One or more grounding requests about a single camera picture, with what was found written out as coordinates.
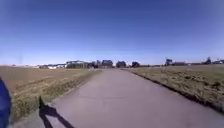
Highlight dark tree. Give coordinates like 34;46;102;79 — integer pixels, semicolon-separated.
130;61;141;69
115;60;128;69
164;58;174;67

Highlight grey asphalt path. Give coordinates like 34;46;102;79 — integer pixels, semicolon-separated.
8;67;224;128

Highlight row of low buildings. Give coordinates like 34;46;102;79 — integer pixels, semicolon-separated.
37;60;102;70

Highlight low building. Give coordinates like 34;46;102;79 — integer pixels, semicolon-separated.
172;61;187;67
212;59;224;65

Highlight dry grass field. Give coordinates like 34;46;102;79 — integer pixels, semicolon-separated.
0;65;103;124
123;63;224;114

